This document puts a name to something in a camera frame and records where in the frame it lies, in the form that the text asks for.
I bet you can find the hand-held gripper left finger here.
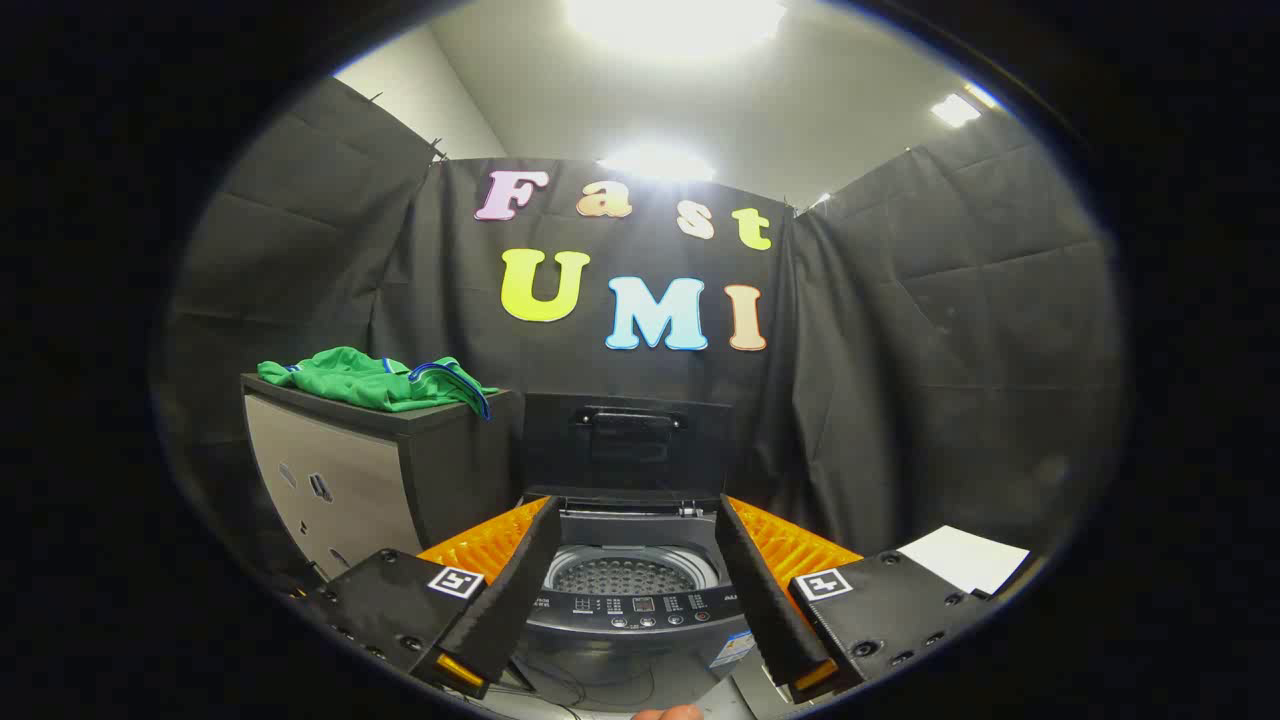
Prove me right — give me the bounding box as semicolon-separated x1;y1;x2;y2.
305;497;563;701

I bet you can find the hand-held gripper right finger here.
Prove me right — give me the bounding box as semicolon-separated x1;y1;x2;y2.
716;493;996;706

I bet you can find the dark grey washing machine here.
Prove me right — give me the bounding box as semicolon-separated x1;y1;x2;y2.
505;488;771;713

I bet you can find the green polo shirt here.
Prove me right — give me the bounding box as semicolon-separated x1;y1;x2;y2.
257;346;499;421

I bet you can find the grey cabinet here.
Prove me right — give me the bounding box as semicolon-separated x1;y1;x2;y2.
240;373;523;581

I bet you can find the black backdrop cloth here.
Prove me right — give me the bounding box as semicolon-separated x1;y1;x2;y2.
150;75;1131;601

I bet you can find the ceiling light panel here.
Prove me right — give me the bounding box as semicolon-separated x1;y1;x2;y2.
560;0;791;56
930;93;983;128

